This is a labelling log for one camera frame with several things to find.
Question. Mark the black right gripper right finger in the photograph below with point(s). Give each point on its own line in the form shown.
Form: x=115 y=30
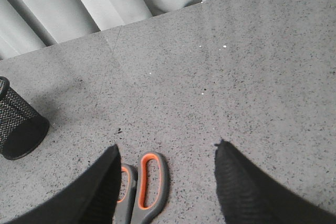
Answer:
x=246 y=194

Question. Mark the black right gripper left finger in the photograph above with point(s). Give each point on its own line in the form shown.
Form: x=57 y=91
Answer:
x=91 y=198

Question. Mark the grey orange scissors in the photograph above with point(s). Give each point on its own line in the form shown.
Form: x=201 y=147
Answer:
x=131 y=207

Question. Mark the black mesh pen cup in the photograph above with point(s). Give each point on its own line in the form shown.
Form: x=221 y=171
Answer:
x=22 y=127

